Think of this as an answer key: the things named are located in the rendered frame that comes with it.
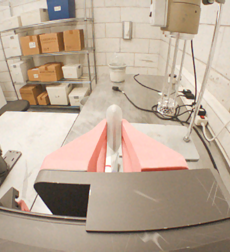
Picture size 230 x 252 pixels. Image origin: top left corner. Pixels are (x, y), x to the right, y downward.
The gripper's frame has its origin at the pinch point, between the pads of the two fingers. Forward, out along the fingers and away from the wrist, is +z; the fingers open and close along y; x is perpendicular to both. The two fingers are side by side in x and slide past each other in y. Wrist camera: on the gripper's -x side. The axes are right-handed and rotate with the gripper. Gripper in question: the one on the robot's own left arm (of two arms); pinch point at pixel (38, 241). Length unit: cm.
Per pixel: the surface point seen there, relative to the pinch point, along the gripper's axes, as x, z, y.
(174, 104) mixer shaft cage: 10.7, 10.7, 46.9
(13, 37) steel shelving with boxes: 243, -99, 50
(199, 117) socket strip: 15, 33, 64
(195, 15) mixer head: 0, -12, 56
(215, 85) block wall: 14, 27, 82
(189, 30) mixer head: 2, -9, 53
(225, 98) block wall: 6, 28, 74
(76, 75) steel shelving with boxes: 210, 7, 85
